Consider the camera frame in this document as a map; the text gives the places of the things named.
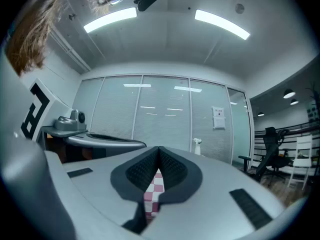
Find white paper notice holder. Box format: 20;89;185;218
211;105;227;130

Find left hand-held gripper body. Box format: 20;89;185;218
20;78;147;164

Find white vase with flowers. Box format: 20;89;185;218
192;137;204;156

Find grey fisheye gripper camera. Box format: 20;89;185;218
54;109;88;132

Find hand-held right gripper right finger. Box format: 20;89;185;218
158;145;204;205

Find black metal railing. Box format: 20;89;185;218
253;122;320;162

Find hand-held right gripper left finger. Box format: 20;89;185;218
110;145;161;235

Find white ceiling pipes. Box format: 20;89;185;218
48;25;92;74

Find black high-back office chair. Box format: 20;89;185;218
238;126;280;182

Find black headrest office chair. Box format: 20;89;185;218
269;128;294;180

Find white wooden chair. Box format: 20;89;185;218
286;134;314;190

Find long ceiling light panel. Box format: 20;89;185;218
194;9;251;41
83;7;138;34

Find person's eyeglasses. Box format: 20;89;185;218
97;0;124;7

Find red white checkered tablecloth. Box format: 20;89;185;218
142;172;166;221

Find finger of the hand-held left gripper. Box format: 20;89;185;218
86;132;131;142

